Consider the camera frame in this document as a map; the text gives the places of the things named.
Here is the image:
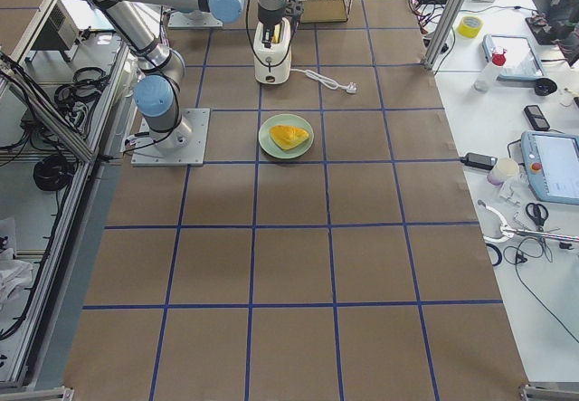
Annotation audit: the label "yellow tape roll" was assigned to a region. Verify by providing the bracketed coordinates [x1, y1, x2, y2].
[457, 15, 483, 39]

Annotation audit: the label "white cup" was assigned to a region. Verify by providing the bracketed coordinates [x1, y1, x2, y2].
[487, 158, 519, 186]

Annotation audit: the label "white toaster power cable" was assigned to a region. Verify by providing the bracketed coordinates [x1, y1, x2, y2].
[289, 68, 360, 97]

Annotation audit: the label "red capped plastic bottle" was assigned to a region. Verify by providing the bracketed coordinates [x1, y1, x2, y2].
[473, 47, 507, 92]

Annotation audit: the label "aluminium frame post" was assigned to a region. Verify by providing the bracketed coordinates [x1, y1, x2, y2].
[422, 0, 464, 70]

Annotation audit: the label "white two-slot toaster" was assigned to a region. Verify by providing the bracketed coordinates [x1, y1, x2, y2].
[252, 18, 291, 85]

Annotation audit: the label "blue teach pendant near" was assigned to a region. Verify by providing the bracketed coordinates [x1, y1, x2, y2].
[521, 131, 578, 205]

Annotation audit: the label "blue teach pendant far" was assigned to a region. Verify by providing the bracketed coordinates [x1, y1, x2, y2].
[482, 33, 545, 82]

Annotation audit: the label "toast slice in toaster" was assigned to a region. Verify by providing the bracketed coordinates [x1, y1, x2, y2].
[270, 23, 284, 45]

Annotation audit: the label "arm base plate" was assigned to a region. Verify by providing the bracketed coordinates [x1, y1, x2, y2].
[131, 108, 210, 167]

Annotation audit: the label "blue teach pendant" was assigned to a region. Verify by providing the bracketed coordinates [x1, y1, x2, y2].
[482, 33, 545, 82]
[521, 131, 578, 205]

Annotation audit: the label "golden triangular pastry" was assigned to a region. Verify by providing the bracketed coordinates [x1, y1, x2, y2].
[269, 125, 309, 151]

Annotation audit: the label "black power adapter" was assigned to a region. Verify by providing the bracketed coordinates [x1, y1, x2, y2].
[460, 152, 498, 171]

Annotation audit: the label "black handled scissors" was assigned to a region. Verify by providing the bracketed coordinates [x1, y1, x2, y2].
[525, 202, 549, 232]

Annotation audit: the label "light green plate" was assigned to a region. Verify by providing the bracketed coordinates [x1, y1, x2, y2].
[258, 114, 314, 159]

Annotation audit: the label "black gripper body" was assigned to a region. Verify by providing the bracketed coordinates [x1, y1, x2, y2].
[258, 0, 304, 28]

